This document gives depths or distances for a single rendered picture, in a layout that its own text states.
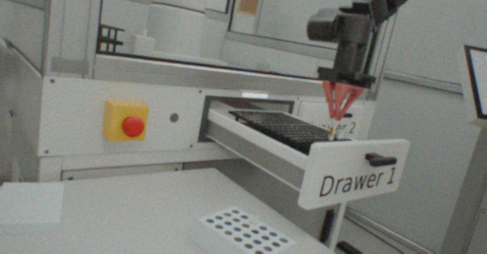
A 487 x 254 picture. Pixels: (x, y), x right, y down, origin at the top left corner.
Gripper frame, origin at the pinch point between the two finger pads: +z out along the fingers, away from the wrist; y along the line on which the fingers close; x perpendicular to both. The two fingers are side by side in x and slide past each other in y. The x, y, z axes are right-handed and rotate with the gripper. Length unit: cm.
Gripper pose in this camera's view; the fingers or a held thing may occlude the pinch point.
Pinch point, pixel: (335, 115)
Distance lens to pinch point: 76.1
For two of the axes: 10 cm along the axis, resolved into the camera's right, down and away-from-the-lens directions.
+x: 7.9, 0.8, 6.1
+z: -2.0, 9.7, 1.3
